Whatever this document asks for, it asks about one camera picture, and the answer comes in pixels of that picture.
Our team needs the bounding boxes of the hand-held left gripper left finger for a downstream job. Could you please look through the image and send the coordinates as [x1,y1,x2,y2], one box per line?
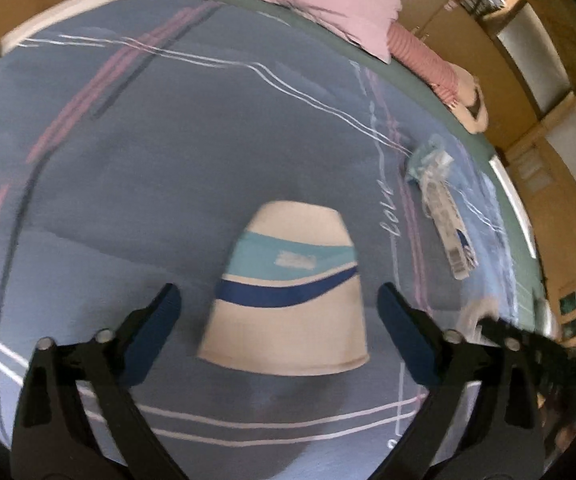
[10,282,189,480]

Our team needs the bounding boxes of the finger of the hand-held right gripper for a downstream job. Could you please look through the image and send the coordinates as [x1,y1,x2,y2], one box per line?
[478,317,558,362]

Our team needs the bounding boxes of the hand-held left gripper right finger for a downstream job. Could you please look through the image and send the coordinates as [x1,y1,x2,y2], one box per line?
[377,282,549,480]

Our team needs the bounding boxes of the cream blue-striped cloth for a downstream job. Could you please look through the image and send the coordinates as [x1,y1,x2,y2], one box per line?
[197,201,370,377]

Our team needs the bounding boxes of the white and blue medicine box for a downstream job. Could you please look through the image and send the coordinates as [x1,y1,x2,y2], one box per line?
[420,170,477,281]

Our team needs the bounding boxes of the blue striped blanket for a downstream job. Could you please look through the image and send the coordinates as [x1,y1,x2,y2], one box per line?
[0,0,544,471]

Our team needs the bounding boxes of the green bed sheet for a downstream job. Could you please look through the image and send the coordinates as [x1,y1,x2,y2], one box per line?
[168,0,544,271]

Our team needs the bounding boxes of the striped plush doll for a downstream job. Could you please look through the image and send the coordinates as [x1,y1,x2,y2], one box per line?
[385,25,489,134]

